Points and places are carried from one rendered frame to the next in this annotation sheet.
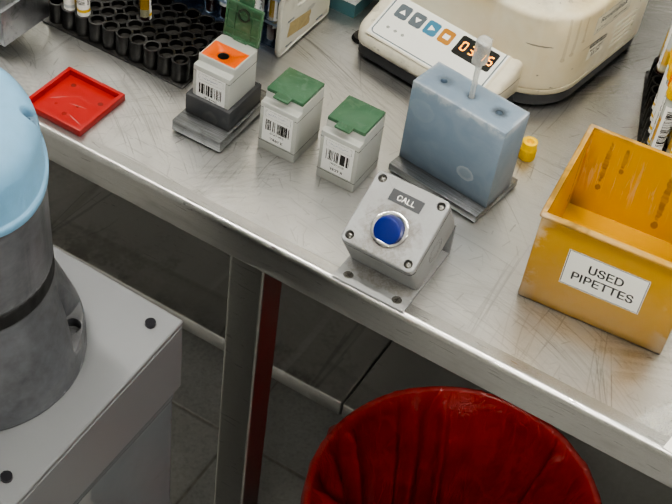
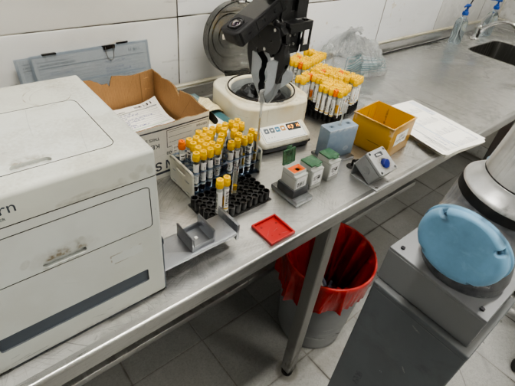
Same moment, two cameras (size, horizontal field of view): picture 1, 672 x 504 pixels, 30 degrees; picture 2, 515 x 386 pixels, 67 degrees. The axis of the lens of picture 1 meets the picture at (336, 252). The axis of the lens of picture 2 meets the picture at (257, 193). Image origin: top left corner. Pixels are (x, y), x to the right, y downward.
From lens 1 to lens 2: 1.14 m
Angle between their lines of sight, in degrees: 50
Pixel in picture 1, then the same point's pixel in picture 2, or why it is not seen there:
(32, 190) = not seen: outside the picture
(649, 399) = (421, 153)
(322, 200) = (339, 184)
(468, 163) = (346, 143)
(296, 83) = (310, 160)
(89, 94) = (268, 224)
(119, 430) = not seen: hidden behind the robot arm
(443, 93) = (338, 129)
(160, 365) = not seen: hidden behind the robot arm
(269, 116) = (315, 175)
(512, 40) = (300, 114)
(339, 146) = (336, 164)
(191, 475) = (214, 360)
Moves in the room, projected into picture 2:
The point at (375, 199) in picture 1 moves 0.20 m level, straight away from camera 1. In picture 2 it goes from (375, 160) to (301, 135)
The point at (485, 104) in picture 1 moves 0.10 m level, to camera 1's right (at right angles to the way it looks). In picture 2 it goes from (344, 123) to (353, 109)
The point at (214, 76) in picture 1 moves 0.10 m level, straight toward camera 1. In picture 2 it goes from (303, 176) to (346, 187)
